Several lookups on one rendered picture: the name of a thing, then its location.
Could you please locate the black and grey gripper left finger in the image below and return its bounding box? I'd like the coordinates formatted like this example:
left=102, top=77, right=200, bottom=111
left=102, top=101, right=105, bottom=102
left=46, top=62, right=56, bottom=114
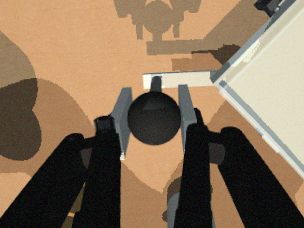
left=0, top=87, right=133, bottom=228

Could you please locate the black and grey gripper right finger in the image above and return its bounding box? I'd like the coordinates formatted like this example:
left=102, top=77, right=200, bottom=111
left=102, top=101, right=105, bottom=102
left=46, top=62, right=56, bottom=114
left=174, top=84, right=304, bottom=228

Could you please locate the grey mug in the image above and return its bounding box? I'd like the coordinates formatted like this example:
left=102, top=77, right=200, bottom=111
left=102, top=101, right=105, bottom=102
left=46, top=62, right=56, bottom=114
left=167, top=192, right=216, bottom=228

